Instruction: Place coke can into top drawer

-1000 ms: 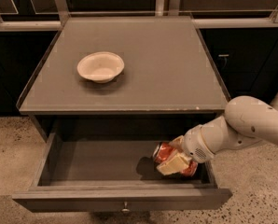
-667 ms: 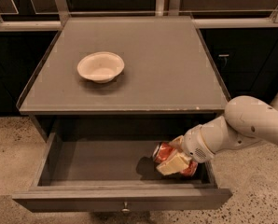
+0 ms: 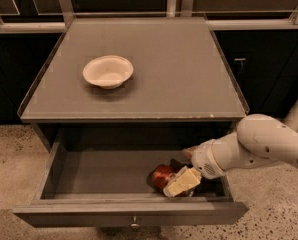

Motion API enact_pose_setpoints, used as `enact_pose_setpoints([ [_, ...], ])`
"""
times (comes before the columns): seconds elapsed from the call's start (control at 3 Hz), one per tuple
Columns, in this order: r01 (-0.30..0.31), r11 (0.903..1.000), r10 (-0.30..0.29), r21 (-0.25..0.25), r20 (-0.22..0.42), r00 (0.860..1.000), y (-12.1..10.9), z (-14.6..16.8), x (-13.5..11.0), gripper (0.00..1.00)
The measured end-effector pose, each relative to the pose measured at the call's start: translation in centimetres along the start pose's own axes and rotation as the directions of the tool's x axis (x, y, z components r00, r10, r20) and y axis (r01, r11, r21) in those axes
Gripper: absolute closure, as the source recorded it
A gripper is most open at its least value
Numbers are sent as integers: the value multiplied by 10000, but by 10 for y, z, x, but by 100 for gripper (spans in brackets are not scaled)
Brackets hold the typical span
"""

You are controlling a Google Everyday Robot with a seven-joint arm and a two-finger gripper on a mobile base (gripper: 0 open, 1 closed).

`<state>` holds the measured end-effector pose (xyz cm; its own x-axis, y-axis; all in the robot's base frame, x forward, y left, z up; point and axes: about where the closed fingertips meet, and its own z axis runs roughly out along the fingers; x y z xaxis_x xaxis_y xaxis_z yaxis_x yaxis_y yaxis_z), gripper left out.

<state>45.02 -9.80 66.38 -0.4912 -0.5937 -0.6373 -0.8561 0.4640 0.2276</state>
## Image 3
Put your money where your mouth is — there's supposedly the grey cabinet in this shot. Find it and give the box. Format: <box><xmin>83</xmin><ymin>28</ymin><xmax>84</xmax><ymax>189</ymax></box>
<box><xmin>18</xmin><ymin>17</ymin><xmax>249</xmax><ymax>146</ymax></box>

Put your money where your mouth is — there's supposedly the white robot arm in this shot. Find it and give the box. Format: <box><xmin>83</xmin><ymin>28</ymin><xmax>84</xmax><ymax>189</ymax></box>
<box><xmin>163</xmin><ymin>100</ymin><xmax>298</xmax><ymax>197</ymax></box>

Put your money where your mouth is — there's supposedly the grey open top drawer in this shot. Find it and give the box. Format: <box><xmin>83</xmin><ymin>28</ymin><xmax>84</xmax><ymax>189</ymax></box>
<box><xmin>12</xmin><ymin>139</ymin><xmax>250</xmax><ymax>228</ymax></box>

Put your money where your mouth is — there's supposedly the metal railing frame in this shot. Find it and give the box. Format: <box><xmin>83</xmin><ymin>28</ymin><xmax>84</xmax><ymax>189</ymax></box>
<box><xmin>0</xmin><ymin>0</ymin><xmax>298</xmax><ymax>32</ymax></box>

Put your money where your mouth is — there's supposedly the red coke can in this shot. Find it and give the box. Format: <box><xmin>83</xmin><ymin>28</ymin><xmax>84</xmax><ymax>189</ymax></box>
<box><xmin>152</xmin><ymin>164</ymin><xmax>194</xmax><ymax>198</ymax></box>

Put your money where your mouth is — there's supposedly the white paper bowl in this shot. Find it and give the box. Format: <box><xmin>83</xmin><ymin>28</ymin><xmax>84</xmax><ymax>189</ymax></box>
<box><xmin>82</xmin><ymin>55</ymin><xmax>134</xmax><ymax>89</ymax></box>

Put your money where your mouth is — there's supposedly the silver drawer knob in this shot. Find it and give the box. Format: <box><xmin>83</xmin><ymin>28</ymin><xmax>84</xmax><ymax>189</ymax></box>
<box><xmin>130</xmin><ymin>216</ymin><xmax>140</xmax><ymax>230</ymax></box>

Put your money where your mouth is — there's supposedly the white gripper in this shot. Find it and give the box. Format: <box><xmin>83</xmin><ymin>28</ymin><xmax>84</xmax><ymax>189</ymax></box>
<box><xmin>163</xmin><ymin>139</ymin><xmax>225</xmax><ymax>197</ymax></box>

